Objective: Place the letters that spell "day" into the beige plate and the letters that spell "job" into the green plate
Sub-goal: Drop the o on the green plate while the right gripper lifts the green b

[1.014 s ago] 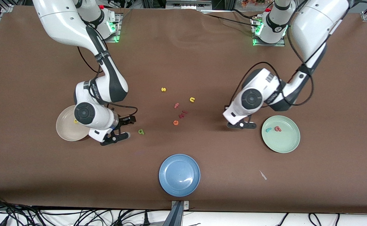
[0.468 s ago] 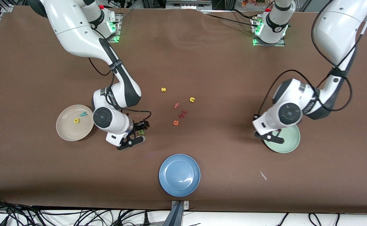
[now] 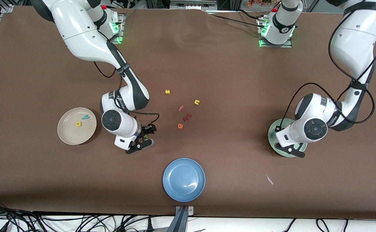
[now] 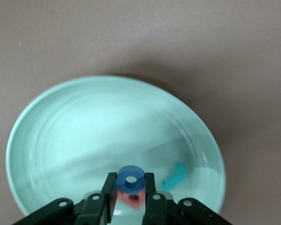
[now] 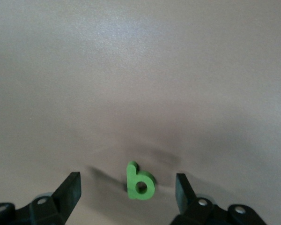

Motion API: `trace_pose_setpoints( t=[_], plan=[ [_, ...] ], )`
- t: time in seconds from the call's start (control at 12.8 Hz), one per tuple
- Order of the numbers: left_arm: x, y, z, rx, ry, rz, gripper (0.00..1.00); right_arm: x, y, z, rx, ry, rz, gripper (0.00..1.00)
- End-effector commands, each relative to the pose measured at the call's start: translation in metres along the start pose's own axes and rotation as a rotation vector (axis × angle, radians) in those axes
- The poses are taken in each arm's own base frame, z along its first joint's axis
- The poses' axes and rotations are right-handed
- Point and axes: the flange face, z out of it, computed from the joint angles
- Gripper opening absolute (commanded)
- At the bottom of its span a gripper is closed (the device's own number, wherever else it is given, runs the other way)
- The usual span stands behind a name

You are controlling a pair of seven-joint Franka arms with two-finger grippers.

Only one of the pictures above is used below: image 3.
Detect grey metal frame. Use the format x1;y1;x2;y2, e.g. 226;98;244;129
170;0;218;10

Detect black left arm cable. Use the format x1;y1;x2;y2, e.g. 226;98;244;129
280;6;376;129

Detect beige brown plate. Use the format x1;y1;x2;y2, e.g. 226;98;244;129
57;107;97;145

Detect black base power cable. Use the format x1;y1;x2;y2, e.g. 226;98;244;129
207;9;267;29

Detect grey metal profile bar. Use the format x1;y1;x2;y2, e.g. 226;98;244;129
167;207;189;232

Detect orange dried flowers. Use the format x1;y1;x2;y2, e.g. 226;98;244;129
247;0;273;9

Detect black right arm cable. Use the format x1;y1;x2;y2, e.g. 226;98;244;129
93;61;160;129

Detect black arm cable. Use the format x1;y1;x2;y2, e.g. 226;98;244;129
280;6;376;129
93;61;160;129

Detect blue plate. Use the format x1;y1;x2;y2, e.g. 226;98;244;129
163;158;206;203

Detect brown table cover mat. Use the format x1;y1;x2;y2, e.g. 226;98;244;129
0;6;376;220

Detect light green plate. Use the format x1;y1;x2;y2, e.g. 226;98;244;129
268;118;308;158

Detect black floor cable tangle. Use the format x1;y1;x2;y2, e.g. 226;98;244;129
0;200;175;232

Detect silver bracket plate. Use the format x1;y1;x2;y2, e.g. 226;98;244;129
175;206;195;216

